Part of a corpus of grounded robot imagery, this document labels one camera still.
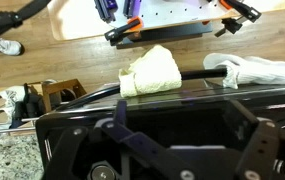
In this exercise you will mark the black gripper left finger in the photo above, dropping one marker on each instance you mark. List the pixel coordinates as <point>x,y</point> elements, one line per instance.
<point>65,153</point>

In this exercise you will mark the black electric stove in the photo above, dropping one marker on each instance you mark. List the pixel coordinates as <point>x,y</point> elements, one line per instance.
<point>215,95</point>

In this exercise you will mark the white perforated mounting plate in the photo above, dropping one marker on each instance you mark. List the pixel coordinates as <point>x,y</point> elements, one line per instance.
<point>168,13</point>

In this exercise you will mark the blue purple base clamp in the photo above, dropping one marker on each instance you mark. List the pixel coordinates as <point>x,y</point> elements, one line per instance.
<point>131,8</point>
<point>105,10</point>

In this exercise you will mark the white plastic bag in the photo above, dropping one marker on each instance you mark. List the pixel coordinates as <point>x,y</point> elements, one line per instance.
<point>2,100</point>

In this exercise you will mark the orange black bar clamp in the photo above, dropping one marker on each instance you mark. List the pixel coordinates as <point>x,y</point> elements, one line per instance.
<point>245,10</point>
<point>123,30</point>

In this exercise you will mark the white sneaker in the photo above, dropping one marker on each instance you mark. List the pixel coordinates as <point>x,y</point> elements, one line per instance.
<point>3,46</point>

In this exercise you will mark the small wooden crate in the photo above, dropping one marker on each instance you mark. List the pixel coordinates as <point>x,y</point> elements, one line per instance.
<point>68,87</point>

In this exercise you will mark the light wooden robot table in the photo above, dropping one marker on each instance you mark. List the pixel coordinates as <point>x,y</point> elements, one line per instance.
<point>68,23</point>

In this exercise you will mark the plain black clamp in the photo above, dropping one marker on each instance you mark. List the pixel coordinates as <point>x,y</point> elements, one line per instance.
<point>230,26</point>

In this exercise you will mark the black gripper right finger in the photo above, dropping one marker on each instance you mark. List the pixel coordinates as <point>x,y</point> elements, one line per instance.
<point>258,150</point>

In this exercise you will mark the white kitchen towel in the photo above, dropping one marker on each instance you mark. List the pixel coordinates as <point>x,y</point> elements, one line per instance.
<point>265,71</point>

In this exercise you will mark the cream yellow kitchen towel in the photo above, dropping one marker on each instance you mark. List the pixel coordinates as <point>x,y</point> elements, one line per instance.
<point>152,71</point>

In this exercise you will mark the black stand pole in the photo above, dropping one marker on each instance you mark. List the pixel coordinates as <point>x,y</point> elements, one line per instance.
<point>5,21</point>

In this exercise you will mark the black plate under table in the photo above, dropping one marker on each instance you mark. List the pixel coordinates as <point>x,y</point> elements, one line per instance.
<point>168,35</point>

